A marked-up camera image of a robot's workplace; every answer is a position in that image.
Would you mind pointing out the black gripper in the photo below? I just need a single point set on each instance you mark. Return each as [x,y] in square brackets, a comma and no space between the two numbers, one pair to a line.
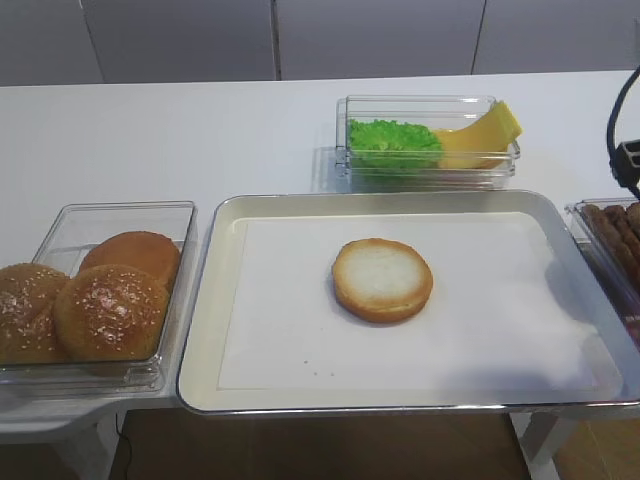
[625,165]

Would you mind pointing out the clear lettuce cheese container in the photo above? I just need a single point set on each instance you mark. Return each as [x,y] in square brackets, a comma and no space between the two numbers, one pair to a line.
[448,112]

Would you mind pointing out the green lettuce leaf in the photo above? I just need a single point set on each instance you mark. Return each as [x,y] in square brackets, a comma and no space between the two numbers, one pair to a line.
[389,144]

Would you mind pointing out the brown patty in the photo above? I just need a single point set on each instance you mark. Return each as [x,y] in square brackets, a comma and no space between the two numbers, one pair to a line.
[610,238]
[633,216]
[617,215]

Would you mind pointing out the brown patty far left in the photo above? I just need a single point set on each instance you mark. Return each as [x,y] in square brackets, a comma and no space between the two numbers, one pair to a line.
[610,238]

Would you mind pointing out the clear patty tomato container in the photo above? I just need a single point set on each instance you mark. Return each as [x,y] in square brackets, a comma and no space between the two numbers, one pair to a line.
[623,296]

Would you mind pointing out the yellow cheese slices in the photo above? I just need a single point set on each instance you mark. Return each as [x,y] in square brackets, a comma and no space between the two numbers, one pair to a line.
[492,133]

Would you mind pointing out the white parchment paper sheet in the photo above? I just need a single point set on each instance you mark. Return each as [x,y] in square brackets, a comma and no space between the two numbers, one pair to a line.
[501,315]

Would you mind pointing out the bottom bun half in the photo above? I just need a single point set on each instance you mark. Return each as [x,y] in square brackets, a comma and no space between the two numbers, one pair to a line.
[381,281]

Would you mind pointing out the plain bun in container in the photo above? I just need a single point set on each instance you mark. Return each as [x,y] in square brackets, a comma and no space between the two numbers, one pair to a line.
[147,251]

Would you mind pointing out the white metal baking tray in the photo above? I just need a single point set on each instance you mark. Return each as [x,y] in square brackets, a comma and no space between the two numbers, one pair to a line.
[615,357]

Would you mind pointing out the right sesame top bun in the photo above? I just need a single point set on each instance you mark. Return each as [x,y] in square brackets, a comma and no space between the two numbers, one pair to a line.
[110,313]

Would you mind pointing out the sesame bun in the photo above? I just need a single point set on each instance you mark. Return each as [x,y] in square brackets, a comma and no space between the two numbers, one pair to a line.
[110,313]
[28,293]

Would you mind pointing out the clear plastic bun container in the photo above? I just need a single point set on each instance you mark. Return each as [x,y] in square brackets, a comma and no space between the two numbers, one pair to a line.
[77,229]

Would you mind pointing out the left sesame top bun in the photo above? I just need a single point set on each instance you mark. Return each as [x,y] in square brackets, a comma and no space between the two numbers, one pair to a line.
[28,293]

